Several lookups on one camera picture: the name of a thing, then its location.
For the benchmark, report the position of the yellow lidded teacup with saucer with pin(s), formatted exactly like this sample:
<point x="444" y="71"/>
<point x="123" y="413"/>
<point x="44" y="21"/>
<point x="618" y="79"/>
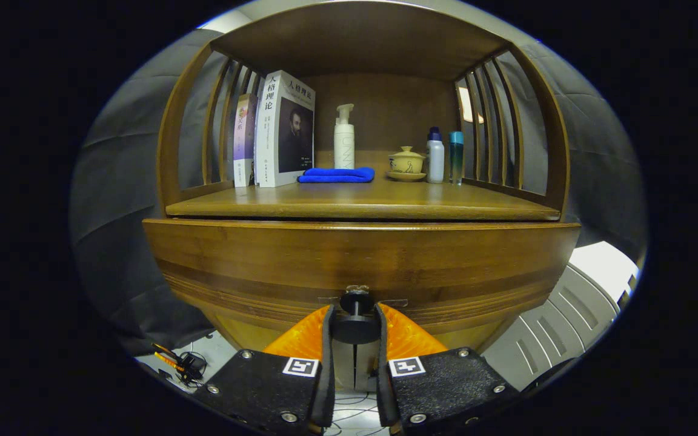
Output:
<point x="406" y="162"/>

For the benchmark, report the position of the teal bottle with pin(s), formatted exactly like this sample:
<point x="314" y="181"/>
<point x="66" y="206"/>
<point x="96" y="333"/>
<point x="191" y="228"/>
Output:
<point x="456" y="157"/>

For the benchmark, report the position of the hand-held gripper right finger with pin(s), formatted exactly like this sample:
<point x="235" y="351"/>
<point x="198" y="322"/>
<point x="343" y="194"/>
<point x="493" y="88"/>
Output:
<point x="382" y="375"/>

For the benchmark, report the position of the white book with portrait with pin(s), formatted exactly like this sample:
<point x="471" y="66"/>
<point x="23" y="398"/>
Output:
<point x="270" y="139"/>

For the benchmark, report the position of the purple book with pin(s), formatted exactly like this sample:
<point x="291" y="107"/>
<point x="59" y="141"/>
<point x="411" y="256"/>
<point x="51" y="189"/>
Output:
<point x="244" y="139"/>

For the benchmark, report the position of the wooden drawer with black knob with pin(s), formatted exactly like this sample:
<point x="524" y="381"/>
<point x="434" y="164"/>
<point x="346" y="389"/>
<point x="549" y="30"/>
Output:
<point x="355" y="254"/>

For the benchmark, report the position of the wooden countertop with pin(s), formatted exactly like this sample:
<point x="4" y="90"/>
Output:
<point x="355" y="197"/>

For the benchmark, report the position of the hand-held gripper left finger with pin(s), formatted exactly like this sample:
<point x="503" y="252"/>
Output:
<point x="328" y="375"/>

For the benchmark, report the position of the black backdrop cloth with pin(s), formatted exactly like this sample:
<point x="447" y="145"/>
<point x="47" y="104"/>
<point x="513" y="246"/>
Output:
<point x="119" y="181"/>

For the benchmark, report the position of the blue folded cloth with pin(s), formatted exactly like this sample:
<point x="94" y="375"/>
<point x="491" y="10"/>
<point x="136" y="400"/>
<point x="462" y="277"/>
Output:
<point x="337" y="175"/>

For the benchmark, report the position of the white pump bottle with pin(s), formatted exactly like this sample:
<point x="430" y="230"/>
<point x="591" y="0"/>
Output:
<point x="344" y="148"/>

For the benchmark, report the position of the white appliance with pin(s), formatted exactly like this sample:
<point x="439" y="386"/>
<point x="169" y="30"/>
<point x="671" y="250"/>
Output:
<point x="597" y="272"/>

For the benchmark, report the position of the wooden cabinet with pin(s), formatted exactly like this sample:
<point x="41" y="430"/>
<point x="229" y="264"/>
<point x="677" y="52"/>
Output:
<point x="385" y="109"/>

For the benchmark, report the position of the white bottle with blue cap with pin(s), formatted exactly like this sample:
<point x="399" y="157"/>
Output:
<point x="435" y="160"/>

